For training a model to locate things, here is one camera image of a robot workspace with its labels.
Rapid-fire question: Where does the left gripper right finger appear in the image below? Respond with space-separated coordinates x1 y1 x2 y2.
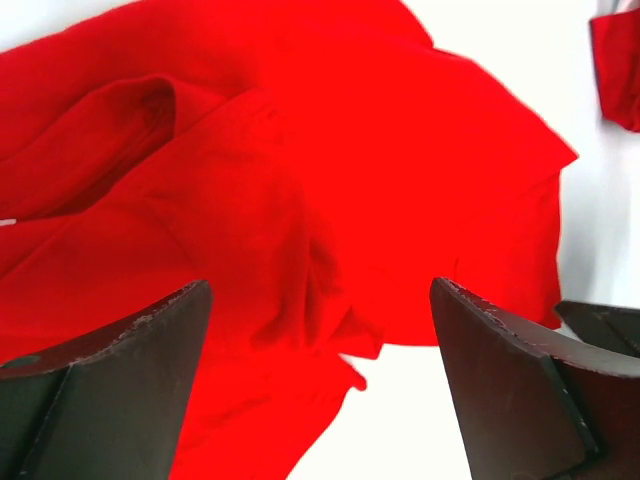
430 278 639 479

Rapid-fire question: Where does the red folded t shirt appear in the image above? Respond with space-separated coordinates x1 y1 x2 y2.
590 7 639 133

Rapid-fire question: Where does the red t shirt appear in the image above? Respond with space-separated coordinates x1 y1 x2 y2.
1 1 575 479
590 7 639 133

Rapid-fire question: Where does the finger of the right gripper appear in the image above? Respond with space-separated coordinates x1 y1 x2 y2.
555 300 640 356

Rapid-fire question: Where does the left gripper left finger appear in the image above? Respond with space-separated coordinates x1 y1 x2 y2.
1 281 212 479

